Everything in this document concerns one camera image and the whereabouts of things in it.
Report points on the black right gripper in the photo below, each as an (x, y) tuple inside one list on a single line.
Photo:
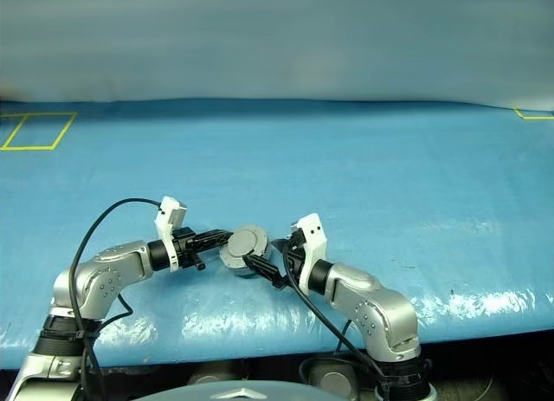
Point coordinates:
[(296, 262)]

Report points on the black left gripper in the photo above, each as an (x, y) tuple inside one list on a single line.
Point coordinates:
[(185, 244)]

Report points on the round grey motor lid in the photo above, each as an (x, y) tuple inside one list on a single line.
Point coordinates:
[(244, 245)]

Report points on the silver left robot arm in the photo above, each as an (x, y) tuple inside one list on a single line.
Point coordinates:
[(112, 262)]

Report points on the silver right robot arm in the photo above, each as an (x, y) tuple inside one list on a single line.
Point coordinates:
[(372, 297)]

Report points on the blue plastic table cover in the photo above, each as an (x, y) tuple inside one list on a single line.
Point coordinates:
[(346, 167)]

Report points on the grey rounded object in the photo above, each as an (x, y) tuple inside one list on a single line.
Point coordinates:
[(331, 379)]

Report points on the grey robot torso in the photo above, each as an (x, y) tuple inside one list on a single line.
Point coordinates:
[(195, 394)]

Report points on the yellow tape square outline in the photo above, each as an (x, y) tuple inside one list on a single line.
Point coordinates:
[(30, 148)]

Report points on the yellow tape corner outline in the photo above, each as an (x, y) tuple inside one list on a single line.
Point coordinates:
[(539, 118)]

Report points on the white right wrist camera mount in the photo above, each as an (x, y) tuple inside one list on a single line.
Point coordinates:
[(313, 236)]

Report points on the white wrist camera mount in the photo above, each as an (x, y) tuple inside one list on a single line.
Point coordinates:
[(171, 212), (313, 236)]

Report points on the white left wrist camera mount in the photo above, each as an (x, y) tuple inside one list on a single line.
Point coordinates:
[(171, 212)]

